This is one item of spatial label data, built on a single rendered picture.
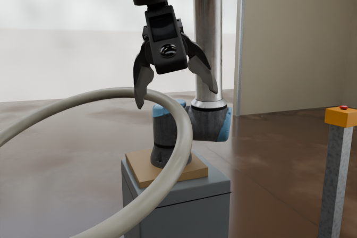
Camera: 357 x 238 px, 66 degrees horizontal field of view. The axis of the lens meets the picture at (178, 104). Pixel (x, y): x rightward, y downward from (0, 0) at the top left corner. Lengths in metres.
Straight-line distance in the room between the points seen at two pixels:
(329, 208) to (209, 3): 1.30
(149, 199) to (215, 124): 0.73
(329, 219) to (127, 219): 1.55
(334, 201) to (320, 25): 5.82
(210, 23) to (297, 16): 5.82
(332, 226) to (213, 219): 0.80
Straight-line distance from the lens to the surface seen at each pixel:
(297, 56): 6.86
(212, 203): 1.24
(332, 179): 1.76
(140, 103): 0.52
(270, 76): 6.40
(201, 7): 1.07
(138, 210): 0.42
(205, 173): 1.23
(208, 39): 1.06
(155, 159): 1.23
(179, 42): 0.40
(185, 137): 0.51
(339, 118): 1.64
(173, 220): 1.20
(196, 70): 0.49
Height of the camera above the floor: 1.39
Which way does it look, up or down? 11 degrees down
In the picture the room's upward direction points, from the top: straight up
